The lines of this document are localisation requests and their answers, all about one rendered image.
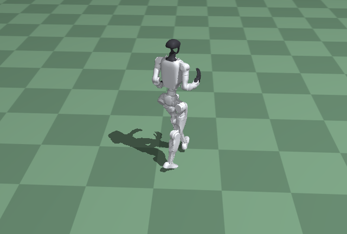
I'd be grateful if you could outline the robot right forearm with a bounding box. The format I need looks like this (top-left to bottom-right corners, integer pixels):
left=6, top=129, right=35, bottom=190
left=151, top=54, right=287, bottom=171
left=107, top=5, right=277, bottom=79
left=187, top=80, right=200, bottom=91

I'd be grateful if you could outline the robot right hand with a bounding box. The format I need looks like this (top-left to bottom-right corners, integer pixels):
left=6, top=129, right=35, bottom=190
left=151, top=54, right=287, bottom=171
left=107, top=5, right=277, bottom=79
left=194, top=68, right=201, bottom=82

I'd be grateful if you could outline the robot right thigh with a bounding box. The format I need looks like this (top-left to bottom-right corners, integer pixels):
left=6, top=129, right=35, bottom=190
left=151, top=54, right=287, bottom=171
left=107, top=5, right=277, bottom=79
left=170, top=99, right=188, bottom=140

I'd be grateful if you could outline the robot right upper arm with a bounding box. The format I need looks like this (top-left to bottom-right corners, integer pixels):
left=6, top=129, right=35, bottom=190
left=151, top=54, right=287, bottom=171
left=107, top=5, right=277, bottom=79
left=179, top=62, right=190, bottom=90

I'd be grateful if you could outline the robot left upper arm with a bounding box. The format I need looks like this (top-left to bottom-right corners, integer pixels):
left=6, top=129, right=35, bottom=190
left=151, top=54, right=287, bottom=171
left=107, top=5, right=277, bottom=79
left=152, top=57, right=163, bottom=83

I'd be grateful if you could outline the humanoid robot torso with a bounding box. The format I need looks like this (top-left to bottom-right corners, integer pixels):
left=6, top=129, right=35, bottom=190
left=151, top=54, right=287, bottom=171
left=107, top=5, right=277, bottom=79
left=161, top=55, right=183, bottom=107

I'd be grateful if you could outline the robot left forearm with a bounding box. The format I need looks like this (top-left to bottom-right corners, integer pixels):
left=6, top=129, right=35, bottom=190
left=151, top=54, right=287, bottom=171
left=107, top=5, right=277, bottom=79
left=153, top=81, right=164, bottom=88

